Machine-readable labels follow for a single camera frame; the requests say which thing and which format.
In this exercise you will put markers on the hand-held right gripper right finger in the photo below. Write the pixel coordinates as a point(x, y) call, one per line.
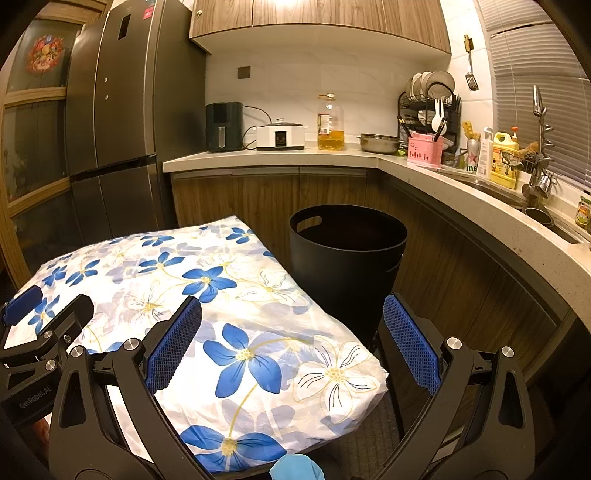
point(413, 344)

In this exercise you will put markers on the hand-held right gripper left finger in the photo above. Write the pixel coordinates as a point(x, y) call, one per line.
point(175, 341)

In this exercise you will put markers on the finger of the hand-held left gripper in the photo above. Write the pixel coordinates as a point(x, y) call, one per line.
point(71, 314)
point(23, 304)

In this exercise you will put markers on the black plastic bin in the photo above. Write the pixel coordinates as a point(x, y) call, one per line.
point(346, 277)

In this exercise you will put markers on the person's right hand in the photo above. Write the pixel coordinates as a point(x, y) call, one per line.
point(295, 468)

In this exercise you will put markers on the blue floral cloth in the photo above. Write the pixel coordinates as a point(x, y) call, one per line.
point(277, 295)

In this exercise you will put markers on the white kitchen countertop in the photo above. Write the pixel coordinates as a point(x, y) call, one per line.
point(508, 240)

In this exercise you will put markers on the steel kitchen sink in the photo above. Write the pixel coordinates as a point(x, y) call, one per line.
point(508, 194)

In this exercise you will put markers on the steel cup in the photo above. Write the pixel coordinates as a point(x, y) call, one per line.
point(538, 216)

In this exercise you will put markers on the pink utensil holder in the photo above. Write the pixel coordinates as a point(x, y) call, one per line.
point(425, 152)

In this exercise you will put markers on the silver beer can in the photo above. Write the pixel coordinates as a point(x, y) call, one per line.
point(473, 159)

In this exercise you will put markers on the white pump bottle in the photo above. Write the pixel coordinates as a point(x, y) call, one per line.
point(485, 157)

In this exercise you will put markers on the steel basin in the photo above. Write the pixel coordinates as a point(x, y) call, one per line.
point(378, 144)

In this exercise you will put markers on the yellow detergent bottle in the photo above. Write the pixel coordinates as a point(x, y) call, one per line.
point(503, 161)

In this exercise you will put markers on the steel spring faucet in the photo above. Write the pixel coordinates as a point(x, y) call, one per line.
point(538, 182)

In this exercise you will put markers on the stainless steel refrigerator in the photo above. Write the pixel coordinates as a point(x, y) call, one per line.
point(129, 115)

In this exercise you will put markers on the wooden framed glass door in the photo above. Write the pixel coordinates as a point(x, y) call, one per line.
point(32, 94)

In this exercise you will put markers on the glass jar with yellow lid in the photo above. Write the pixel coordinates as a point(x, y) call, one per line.
point(584, 214)

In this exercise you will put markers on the cooking oil bottle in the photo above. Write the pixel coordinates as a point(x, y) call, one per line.
point(331, 138)

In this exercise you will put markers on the black air fryer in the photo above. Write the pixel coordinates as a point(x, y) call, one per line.
point(224, 124)

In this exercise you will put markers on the white plastic spoon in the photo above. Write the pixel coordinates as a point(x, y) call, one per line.
point(437, 122)

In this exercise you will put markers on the black dish rack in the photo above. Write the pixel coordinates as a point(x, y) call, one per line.
point(455, 120)

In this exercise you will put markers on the white slow cooker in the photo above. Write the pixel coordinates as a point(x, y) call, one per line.
point(279, 137)

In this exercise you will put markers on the red floral door sticker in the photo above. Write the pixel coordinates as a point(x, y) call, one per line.
point(44, 55)

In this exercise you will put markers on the row of white plates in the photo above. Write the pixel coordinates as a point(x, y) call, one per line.
point(441, 78)

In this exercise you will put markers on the hanging slotted spatula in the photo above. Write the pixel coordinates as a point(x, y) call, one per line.
point(471, 83)

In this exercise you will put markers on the window blinds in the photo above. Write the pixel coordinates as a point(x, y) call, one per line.
point(531, 55)

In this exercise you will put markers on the wooden upper kitchen cabinet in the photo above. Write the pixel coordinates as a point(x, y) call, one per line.
point(323, 14)

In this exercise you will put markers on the dark wall socket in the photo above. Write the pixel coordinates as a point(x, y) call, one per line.
point(244, 72)

